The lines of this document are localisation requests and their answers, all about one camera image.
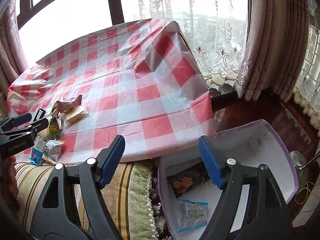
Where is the lace sheer curtain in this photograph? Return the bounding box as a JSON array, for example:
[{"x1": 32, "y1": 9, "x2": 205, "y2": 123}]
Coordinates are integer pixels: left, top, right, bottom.
[{"x1": 137, "y1": 0, "x2": 248, "y2": 87}]

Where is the grey white green-edged pack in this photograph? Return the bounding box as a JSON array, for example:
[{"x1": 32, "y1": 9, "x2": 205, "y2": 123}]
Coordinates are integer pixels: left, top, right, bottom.
[{"x1": 42, "y1": 140, "x2": 65, "y2": 165}]

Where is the person left hand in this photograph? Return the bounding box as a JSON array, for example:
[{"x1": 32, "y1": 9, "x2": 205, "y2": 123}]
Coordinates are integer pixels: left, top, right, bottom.
[{"x1": 7, "y1": 155, "x2": 19, "y2": 198}]

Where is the cream macadamia nut pack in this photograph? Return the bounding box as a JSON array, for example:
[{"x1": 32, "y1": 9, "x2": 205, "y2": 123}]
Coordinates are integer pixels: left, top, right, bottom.
[{"x1": 64, "y1": 105, "x2": 88, "y2": 126}]

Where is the blue pig nut pack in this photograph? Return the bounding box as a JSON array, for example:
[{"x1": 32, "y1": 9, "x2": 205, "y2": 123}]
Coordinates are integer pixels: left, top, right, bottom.
[{"x1": 29, "y1": 135, "x2": 46, "y2": 167}]

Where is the blue edged seed pack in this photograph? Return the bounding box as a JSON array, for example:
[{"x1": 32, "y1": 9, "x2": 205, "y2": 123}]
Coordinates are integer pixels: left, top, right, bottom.
[{"x1": 177, "y1": 199, "x2": 208, "y2": 233}]

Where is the pink curtain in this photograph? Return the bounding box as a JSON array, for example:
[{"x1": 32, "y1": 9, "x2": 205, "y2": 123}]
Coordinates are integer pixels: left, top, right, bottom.
[
  {"x1": 0, "y1": 0, "x2": 28, "y2": 96},
  {"x1": 234, "y1": 0, "x2": 309, "y2": 102}
]

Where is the black cookie snack pack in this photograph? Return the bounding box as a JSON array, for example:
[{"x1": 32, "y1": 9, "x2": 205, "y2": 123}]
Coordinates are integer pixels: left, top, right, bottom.
[{"x1": 167, "y1": 162, "x2": 210, "y2": 198}]

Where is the pink curtain left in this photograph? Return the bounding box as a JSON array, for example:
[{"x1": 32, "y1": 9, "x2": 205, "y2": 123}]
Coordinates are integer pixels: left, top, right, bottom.
[{"x1": 0, "y1": 0, "x2": 28, "y2": 96}]

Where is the striped towel cushion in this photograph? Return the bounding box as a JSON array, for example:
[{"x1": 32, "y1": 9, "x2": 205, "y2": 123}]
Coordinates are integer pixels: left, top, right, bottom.
[{"x1": 15, "y1": 161, "x2": 159, "y2": 239}]

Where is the green pea snack pack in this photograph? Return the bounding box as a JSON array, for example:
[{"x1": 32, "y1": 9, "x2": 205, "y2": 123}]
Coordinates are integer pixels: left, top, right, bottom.
[{"x1": 48, "y1": 117, "x2": 60, "y2": 140}]

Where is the olive gold snack pack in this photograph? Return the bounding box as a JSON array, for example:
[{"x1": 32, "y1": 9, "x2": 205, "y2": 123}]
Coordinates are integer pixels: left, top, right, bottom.
[{"x1": 50, "y1": 102, "x2": 59, "y2": 117}]

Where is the pink curtain right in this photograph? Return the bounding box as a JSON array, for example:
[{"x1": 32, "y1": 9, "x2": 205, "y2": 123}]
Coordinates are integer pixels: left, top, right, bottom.
[{"x1": 234, "y1": 0, "x2": 309, "y2": 102}]

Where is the red white checkered tablecloth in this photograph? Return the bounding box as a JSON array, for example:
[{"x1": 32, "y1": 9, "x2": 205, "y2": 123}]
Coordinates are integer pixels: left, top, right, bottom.
[{"x1": 7, "y1": 19, "x2": 216, "y2": 164}]

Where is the yellow cake clear wrapper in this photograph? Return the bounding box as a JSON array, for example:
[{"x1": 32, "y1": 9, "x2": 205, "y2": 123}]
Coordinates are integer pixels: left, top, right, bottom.
[{"x1": 38, "y1": 128, "x2": 51, "y2": 140}]

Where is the pink wrapper snack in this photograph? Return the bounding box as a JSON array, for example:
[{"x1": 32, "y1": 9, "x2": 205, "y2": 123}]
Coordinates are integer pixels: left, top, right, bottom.
[{"x1": 56, "y1": 95, "x2": 82, "y2": 113}]

